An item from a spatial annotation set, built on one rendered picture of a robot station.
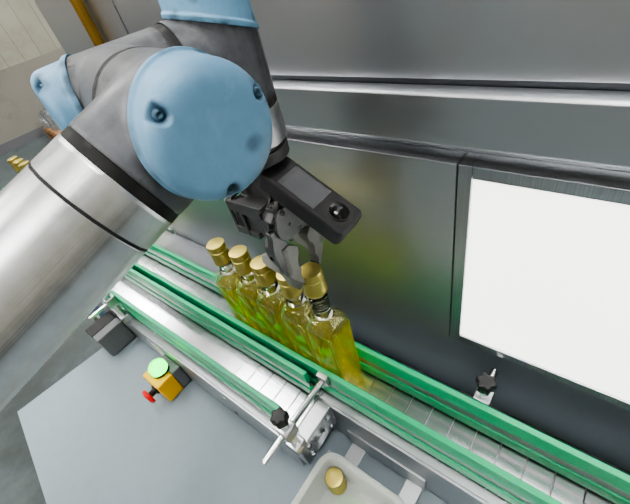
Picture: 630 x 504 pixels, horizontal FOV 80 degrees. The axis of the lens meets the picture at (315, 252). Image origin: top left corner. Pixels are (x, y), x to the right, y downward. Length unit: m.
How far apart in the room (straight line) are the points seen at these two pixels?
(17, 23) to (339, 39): 6.50
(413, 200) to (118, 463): 0.87
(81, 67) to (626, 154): 0.45
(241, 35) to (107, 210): 0.21
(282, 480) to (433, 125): 0.71
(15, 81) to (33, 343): 6.66
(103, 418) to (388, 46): 1.04
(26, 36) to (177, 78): 6.72
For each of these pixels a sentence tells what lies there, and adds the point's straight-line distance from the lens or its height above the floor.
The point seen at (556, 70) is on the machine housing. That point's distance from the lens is 0.43.
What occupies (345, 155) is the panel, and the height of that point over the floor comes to 1.31.
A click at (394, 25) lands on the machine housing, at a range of 0.47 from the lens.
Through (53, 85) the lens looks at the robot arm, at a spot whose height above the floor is 1.51.
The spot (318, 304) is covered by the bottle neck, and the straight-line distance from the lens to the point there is 0.56.
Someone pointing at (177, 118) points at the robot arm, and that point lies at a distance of 0.20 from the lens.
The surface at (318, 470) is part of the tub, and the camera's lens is 0.77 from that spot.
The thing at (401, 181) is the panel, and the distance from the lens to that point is 0.50.
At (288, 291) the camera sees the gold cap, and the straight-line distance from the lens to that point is 0.59.
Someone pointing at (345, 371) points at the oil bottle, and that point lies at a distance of 0.69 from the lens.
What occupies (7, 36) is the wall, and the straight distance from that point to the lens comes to 6.87.
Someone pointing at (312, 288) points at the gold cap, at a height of 1.17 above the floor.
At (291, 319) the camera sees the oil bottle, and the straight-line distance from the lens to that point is 0.63.
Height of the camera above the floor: 1.56
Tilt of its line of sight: 41 degrees down
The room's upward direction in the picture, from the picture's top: 16 degrees counter-clockwise
